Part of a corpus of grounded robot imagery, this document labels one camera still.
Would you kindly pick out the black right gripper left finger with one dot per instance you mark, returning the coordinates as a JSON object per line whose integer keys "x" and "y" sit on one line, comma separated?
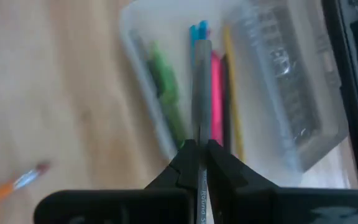
{"x": 120, "y": 208}

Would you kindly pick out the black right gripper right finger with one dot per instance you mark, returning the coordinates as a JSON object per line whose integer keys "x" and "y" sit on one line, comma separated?
{"x": 291, "y": 207}

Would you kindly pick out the thin black pen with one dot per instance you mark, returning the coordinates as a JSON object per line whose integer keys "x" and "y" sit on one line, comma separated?
{"x": 226, "y": 109}

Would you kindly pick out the yellow wooden pencil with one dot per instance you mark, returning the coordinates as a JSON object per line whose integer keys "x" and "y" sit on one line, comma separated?
{"x": 233, "y": 93}

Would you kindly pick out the green mechanical pencil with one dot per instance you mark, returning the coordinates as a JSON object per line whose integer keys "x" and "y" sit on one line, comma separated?
{"x": 166, "y": 87}

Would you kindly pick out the pink highlighter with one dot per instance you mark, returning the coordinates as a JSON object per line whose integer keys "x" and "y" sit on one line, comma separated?
{"x": 217, "y": 99}

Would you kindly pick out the grey pen with black cap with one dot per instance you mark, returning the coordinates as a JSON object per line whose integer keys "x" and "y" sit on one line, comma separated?
{"x": 202, "y": 93}

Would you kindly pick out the blue multicolour pen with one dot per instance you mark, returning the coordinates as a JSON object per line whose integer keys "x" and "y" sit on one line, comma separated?
{"x": 194, "y": 34}

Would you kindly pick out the translucent plastic supply box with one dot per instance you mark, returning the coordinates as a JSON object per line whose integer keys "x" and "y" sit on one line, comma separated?
{"x": 182, "y": 18}

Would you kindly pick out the black metal table frame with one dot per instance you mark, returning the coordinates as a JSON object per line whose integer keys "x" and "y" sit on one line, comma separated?
{"x": 357, "y": 124}

